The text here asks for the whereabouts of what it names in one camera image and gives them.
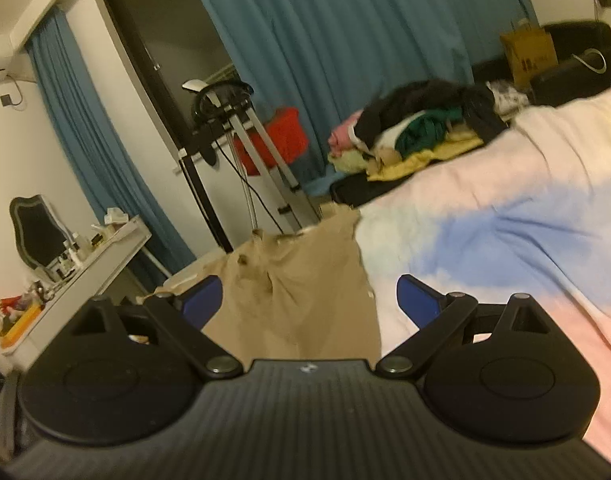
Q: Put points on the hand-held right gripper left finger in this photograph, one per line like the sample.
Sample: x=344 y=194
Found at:
x=205 y=300

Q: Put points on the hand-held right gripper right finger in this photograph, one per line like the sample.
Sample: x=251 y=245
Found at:
x=418 y=300

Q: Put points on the tan t-shirt white print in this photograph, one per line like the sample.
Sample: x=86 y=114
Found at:
x=305 y=300

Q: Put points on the white vanity desk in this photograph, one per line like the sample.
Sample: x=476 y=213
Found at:
x=100 y=270

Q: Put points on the pastel bed blanket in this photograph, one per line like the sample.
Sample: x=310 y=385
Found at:
x=510 y=240

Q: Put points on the tissue box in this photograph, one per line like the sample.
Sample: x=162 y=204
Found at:
x=115 y=216

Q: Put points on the row of cosmetic bottles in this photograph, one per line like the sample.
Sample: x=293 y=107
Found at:
x=75 y=255

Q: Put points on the yellow cloth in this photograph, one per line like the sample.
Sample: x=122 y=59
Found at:
x=425 y=157

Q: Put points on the pale green towel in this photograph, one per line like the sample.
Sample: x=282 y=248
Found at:
x=350 y=162

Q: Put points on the green garment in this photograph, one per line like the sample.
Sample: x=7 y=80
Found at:
x=428 y=130

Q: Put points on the garment steamer stand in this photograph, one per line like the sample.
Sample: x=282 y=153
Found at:
x=245 y=130

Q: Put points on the narrow blue curtain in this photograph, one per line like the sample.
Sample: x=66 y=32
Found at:
x=100 y=160

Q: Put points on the red plastic basket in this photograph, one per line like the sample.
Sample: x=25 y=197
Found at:
x=280 y=140

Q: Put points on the wavy vanity mirror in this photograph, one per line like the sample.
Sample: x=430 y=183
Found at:
x=40 y=232

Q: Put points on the pink cloth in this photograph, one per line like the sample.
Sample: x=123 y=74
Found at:
x=343 y=135

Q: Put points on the orange tray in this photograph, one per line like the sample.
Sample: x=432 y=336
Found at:
x=20 y=325

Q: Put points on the black garment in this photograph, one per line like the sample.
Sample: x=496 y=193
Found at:
x=425 y=97

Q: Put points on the white patterned cloth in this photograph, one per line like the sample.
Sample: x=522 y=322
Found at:
x=508 y=95

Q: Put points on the dark window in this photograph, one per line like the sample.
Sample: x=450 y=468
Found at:
x=160 y=50

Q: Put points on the yellow paper bag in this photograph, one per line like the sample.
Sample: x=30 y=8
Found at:
x=528 y=52

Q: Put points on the wide blue curtain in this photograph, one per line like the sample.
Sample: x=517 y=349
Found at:
x=345 y=35

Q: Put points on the black wall socket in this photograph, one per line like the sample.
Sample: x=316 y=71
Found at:
x=7 y=100

